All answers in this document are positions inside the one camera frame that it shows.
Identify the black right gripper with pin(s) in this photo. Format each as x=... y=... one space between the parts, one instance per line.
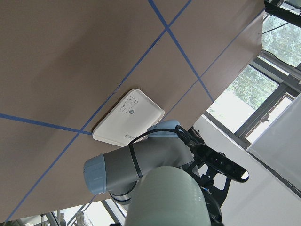
x=214 y=197

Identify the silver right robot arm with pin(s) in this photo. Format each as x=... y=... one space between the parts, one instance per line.
x=157 y=179

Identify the cream rabbit print tray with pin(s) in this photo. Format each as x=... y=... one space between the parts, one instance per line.
x=129 y=118

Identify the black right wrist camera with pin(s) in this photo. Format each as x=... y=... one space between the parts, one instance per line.
x=220 y=163

